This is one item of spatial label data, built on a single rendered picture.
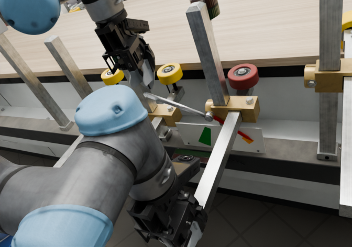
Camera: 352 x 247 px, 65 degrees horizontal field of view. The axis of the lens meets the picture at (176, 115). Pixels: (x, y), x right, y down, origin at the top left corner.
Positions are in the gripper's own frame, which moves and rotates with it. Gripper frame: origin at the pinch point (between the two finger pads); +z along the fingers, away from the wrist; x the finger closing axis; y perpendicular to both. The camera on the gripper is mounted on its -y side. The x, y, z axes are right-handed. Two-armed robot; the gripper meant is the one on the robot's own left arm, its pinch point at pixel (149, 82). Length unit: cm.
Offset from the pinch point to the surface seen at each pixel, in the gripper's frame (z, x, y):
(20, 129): 26, -90, -18
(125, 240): 96, -57, 3
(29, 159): 95, -180, -57
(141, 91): 5.6, -6.8, -4.7
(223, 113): 12.5, 16.9, 1.0
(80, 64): 7, -48, -34
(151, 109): 12.7, -6.6, -4.5
